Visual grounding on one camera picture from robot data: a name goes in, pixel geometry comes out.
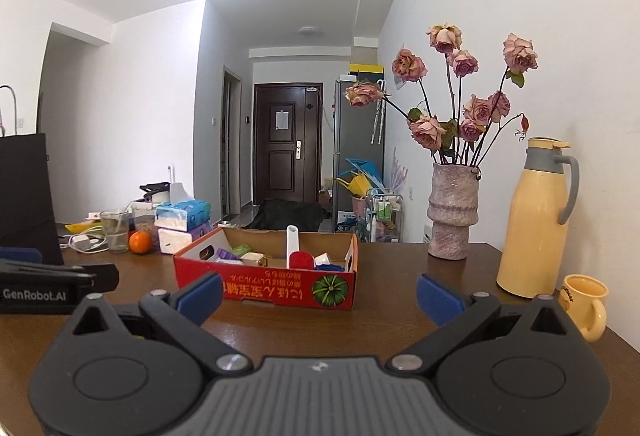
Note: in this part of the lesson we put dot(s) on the small purple packet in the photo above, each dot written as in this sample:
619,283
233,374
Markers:
227,256

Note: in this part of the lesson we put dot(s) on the clear food container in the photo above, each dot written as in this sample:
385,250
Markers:
144,218

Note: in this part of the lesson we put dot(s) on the printed cardboard box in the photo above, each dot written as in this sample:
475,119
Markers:
270,288

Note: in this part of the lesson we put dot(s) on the pink stone vase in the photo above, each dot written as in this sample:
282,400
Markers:
452,216

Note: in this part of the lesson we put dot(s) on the glass cup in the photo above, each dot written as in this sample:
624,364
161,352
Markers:
116,233

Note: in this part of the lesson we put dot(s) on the blue tissue pack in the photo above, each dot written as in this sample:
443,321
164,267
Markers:
185,213

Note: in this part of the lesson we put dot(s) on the dark brown door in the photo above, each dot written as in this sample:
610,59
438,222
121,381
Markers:
285,166

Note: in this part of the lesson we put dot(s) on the blue white package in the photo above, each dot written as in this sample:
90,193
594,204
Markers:
346,222

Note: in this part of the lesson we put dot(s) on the beige thermos jug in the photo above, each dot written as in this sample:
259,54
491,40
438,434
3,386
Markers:
535,226

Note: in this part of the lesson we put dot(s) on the pink bucket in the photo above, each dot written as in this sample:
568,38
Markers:
359,206

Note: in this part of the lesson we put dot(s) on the round ceiling lamp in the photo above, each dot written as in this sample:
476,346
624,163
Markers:
310,32

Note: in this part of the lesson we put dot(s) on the red plastic piece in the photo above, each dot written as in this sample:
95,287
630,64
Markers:
301,261

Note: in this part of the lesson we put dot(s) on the yellow box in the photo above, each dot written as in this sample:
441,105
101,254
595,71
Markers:
366,71

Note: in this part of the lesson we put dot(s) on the white paper notice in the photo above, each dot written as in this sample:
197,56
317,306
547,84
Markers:
282,120

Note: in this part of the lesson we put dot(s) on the purple wall hangers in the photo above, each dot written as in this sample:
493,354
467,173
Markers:
399,171

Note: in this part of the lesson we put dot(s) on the black folded stand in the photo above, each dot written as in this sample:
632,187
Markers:
154,189

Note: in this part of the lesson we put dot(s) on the black paper bag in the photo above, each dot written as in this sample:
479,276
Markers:
25,196

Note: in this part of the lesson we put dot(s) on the purple tissue pack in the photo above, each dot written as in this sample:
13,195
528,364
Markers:
175,241

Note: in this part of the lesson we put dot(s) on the white charger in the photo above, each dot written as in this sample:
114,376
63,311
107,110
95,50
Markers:
81,242

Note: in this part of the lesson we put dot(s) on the small white blue box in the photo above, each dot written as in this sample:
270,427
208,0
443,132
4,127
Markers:
322,260

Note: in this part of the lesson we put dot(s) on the orange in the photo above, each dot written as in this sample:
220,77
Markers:
140,242

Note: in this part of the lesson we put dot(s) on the small cardboard box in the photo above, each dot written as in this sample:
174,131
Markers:
326,201

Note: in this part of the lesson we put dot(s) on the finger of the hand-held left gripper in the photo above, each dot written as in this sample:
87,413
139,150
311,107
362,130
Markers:
20,254

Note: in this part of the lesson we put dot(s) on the grey refrigerator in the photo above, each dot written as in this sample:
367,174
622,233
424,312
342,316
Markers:
352,131

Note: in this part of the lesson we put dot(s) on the blue folded item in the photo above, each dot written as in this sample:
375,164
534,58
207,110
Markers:
362,168

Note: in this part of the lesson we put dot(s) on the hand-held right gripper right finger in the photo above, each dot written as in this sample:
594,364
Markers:
435,298

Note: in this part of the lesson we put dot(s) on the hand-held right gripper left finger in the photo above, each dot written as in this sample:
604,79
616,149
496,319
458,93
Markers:
202,296

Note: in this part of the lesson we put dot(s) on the yellow flat object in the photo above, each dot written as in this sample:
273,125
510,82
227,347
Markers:
82,227

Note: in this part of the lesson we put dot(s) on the bunch of dried roses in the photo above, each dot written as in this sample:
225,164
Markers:
445,39

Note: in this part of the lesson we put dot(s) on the yellow mug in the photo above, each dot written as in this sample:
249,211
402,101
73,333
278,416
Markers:
582,301

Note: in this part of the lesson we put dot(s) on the beige square plug adapter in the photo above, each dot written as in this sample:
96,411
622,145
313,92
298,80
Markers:
252,260

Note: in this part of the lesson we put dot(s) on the wooden doorway frame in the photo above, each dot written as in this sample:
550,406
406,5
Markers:
226,141

